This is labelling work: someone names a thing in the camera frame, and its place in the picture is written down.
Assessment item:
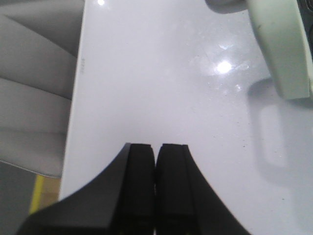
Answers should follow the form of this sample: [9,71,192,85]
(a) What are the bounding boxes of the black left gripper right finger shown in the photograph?
[156,144,249,235]

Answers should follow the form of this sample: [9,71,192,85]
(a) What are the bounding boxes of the green breakfast maker lid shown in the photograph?
[204,0,313,100]

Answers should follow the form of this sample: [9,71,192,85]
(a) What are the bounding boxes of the left grey upholstered chair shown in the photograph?
[0,0,85,178]

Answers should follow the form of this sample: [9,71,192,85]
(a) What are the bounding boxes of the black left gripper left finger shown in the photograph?
[17,143,155,235]

